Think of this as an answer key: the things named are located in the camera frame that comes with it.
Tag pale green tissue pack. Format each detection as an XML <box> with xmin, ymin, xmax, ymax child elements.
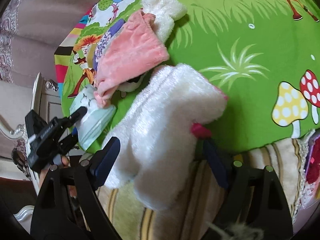
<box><xmin>69</xmin><ymin>84</ymin><xmax>116</xmax><ymax>151</ymax></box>

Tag white fluffy mitten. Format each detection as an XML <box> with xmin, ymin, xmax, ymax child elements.
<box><xmin>105</xmin><ymin>63</ymin><xmax>227</xmax><ymax>210</ymax></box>

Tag person's left hand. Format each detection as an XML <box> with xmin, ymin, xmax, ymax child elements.
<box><xmin>39</xmin><ymin>155</ymin><xmax>77</xmax><ymax>199</ymax></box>

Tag white ornate cabinet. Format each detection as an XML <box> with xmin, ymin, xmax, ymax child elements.
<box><xmin>0</xmin><ymin>72</ymin><xmax>66</xmax><ymax>230</ymax></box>

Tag striped beige blanket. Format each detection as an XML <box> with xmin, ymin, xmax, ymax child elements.
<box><xmin>97</xmin><ymin>131</ymin><xmax>315</xmax><ymax>239</ymax></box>

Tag pink fleece cloth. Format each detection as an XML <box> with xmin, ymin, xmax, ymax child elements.
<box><xmin>94</xmin><ymin>10</ymin><xmax>169</xmax><ymax>108</ymax></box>

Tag purple floral sock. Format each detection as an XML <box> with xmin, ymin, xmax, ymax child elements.
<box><xmin>93</xmin><ymin>18</ymin><xmax>125</xmax><ymax>71</ymax></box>

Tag red floral fabric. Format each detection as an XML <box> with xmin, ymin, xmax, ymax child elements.
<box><xmin>300</xmin><ymin>129</ymin><xmax>319</xmax><ymax>209</ymax></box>

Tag beige satin curtain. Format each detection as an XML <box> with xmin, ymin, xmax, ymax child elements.
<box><xmin>1</xmin><ymin>0</ymin><xmax>99</xmax><ymax>87</ymax></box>

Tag green cartoon print cloth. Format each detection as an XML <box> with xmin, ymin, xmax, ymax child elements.
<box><xmin>54</xmin><ymin>0</ymin><xmax>319</xmax><ymax>152</ymax></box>

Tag cream fluffy towel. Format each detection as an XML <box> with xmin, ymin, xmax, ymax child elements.
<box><xmin>140</xmin><ymin>0</ymin><xmax>187</xmax><ymax>43</ymax></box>

